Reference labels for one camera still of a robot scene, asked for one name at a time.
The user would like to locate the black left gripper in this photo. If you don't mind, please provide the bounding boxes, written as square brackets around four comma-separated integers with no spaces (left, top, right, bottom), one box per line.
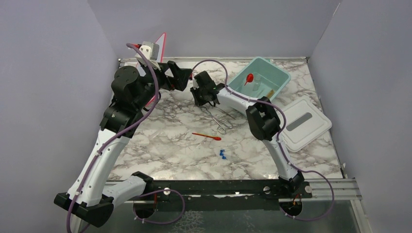
[135,59,192,110]

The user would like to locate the steel tweezers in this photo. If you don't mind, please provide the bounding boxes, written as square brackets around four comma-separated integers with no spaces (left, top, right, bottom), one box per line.
[218,108,236,120]

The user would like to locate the tan bristle test tube brush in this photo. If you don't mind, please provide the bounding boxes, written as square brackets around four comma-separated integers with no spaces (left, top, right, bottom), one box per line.
[266,89,275,99]

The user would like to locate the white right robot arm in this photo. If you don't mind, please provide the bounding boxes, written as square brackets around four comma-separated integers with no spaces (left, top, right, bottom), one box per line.
[189,71,304,198]

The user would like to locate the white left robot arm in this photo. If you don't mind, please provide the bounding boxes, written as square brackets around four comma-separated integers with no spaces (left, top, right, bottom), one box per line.
[54,61,192,228]

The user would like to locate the pink framed whiteboard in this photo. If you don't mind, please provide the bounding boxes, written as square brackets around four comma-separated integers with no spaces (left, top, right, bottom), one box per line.
[136,32,167,107]

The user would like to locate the red pipette in bin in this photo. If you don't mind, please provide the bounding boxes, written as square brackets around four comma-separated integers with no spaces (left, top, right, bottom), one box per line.
[244,73,254,86]

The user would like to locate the red pipette on table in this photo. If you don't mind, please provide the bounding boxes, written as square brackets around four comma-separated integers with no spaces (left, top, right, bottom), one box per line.
[192,133,222,141]

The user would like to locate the teal plastic bin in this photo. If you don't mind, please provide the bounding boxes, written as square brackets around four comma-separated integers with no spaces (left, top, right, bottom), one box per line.
[227,57,291,101]

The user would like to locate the white bin lid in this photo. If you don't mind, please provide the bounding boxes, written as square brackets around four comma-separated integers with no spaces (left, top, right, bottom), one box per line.
[281,96,332,152]

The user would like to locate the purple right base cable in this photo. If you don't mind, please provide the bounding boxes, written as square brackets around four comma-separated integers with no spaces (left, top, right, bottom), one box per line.
[279,170,335,223]

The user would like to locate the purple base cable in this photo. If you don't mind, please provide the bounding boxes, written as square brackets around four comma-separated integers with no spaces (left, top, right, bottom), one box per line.
[279,170,335,223]
[132,188,187,225]

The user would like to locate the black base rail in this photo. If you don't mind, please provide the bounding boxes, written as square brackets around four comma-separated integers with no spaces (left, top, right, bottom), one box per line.
[131,179,305,212]

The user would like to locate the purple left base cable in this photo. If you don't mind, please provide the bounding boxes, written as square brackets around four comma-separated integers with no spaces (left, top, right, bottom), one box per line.
[132,188,187,225]

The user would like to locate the aluminium frame rail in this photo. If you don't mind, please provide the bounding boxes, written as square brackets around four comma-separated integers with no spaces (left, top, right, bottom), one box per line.
[278,178,363,202]

